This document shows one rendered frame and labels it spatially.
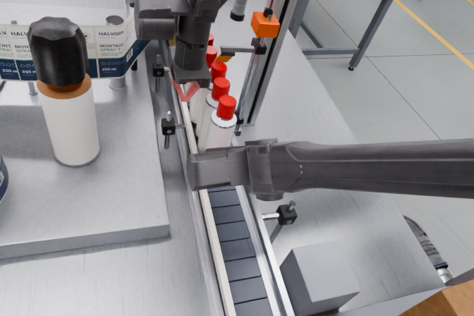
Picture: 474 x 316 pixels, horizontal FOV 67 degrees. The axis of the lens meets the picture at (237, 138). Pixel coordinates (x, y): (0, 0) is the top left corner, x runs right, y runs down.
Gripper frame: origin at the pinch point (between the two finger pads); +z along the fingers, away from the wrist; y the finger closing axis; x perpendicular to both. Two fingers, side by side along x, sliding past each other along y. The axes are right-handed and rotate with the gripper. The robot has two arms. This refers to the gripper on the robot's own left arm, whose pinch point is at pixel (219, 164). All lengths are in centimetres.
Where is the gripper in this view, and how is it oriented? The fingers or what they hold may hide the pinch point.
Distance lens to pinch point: 74.1
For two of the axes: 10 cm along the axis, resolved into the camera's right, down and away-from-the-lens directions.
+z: -3.3, 0.8, 9.4
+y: -9.4, 0.4, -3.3
